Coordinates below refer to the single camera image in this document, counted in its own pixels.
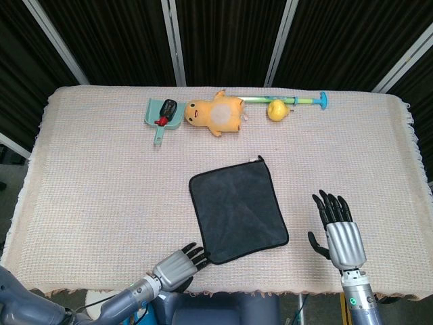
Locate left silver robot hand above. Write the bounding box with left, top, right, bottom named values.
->
left=151, top=242, right=210, bottom=294

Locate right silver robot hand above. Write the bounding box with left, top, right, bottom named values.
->
left=307, top=189, right=367, bottom=271

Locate dark grey cloth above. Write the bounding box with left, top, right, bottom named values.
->
left=188, top=154, right=290, bottom=265

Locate grey robot torso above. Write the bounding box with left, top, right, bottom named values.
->
left=148, top=290, right=281, bottom=325

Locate white and red round object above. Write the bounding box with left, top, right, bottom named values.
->
left=84, top=289, right=116, bottom=305

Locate beige woven tablecloth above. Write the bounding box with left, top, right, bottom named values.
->
left=0, top=85, right=433, bottom=301

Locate green and blue pump toy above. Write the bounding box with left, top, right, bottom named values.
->
left=236, top=91, right=329, bottom=111

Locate yellow toy pear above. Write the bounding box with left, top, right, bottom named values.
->
left=267, top=99, right=290, bottom=122

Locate dark pleated partition panel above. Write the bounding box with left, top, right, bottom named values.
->
left=175, top=0, right=288, bottom=87
left=388, top=53, right=433, bottom=183
left=0, top=0, right=81, bottom=150
left=37, top=0, right=179, bottom=87
left=273, top=0, right=433, bottom=92

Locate teal plastic dustpan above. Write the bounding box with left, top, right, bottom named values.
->
left=143, top=97, right=186, bottom=146

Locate yellow plush toy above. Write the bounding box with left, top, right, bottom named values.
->
left=183, top=89, right=250, bottom=137

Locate small black device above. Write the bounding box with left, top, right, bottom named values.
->
left=159, top=99, right=179, bottom=118

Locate white partition post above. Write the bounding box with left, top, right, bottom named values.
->
left=371, top=23, right=433, bottom=94
left=263, top=0, right=300, bottom=87
left=22, top=0, right=89, bottom=85
left=160, top=0, right=187, bottom=87
left=0, top=131, right=32, bottom=160

